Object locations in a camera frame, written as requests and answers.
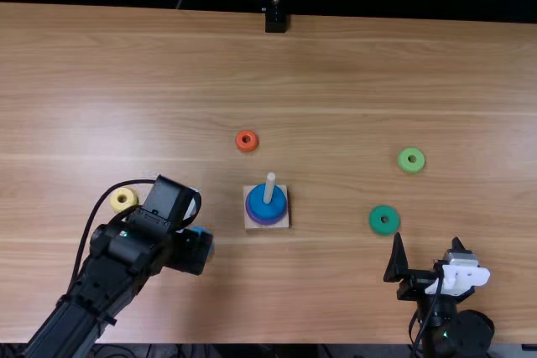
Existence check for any orange ring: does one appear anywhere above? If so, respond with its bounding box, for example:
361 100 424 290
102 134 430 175
234 129 260 153

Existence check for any purple ring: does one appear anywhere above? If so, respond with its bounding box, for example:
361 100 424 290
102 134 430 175
245 202 289 226

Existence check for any light blue ring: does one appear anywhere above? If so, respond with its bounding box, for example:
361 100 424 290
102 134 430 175
189 226 216 258

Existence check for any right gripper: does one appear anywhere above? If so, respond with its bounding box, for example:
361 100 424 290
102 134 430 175
383 231 467 301

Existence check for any dark green ring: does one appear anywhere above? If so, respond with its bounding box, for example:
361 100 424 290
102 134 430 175
368 205 401 236

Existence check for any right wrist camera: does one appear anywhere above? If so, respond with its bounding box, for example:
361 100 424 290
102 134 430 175
424 250 491 297

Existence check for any wooden peg base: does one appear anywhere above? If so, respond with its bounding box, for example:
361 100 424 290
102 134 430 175
242 171 291 231

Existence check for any light green ring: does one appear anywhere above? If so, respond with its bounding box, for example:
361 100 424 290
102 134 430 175
397 147 426 174

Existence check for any dark blue ring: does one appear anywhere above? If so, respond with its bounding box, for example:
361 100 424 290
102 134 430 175
245 184 289 219

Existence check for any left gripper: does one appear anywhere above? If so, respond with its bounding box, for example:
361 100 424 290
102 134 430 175
128 173 213 278

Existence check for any yellow ring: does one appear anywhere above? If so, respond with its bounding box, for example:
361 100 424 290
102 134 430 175
108 187 139 213

